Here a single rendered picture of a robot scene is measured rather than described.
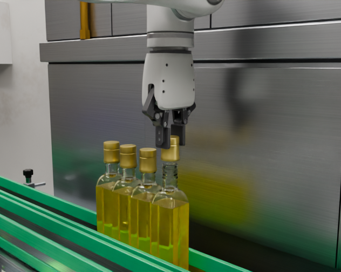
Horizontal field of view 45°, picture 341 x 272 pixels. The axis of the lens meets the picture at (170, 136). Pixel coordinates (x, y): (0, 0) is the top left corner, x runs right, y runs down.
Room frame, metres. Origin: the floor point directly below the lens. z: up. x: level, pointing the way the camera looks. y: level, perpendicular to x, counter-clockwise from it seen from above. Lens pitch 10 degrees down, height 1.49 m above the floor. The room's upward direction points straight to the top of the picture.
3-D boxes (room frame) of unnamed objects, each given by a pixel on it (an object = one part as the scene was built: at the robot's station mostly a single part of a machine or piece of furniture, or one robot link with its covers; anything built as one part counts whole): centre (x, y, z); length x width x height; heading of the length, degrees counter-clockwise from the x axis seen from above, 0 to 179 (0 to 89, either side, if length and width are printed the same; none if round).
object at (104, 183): (0.88, 0.13, 1.16); 0.06 x 0.06 x 0.21; 48
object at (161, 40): (0.76, 0.00, 1.53); 0.09 x 0.08 x 0.03; 138
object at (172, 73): (0.76, 0.00, 1.47); 0.10 x 0.07 x 0.11; 138
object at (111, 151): (0.88, 0.13, 1.31); 0.04 x 0.04 x 0.04
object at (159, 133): (0.74, 0.02, 1.38); 0.03 x 0.03 x 0.07; 48
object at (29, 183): (1.26, 0.42, 1.11); 0.07 x 0.04 x 0.13; 137
